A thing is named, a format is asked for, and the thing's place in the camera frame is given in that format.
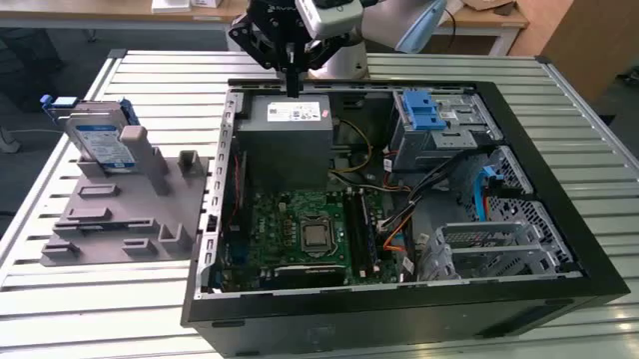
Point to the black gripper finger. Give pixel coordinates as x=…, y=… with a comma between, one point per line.
x=299, y=82
x=252, y=46

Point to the RAM stick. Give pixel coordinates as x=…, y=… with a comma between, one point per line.
x=370, y=232

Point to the black PC case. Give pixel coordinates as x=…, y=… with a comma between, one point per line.
x=350, y=325

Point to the green motherboard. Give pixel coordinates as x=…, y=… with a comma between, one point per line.
x=299, y=202

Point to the hard disk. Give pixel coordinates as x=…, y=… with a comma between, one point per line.
x=101, y=146

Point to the wooden desk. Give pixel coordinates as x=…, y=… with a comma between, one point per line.
x=124, y=13

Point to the grey stand foot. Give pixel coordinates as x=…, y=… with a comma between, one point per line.
x=9, y=144

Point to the silver CPU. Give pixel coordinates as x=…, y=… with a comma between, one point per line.
x=314, y=235

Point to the small white box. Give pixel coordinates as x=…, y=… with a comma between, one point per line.
x=206, y=3

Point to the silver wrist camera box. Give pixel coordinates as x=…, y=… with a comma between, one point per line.
x=332, y=20

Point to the blue plastic drive latch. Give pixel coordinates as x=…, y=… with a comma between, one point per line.
x=424, y=119

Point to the wooden cabinet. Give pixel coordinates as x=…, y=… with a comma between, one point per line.
x=588, y=37

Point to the grey parts rack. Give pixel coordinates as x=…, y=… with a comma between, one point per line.
x=130, y=209

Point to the black mesh waste bin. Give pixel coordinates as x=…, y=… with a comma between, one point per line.
x=29, y=67

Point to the metal optical drive cage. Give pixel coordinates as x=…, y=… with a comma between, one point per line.
x=450, y=140

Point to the grey power supply unit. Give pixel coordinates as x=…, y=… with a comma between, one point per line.
x=284, y=157

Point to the cardboard box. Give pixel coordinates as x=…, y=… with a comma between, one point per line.
x=484, y=4

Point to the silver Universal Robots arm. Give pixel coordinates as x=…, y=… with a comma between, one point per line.
x=344, y=63

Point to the black graphics card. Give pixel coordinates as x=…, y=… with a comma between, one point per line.
x=310, y=276

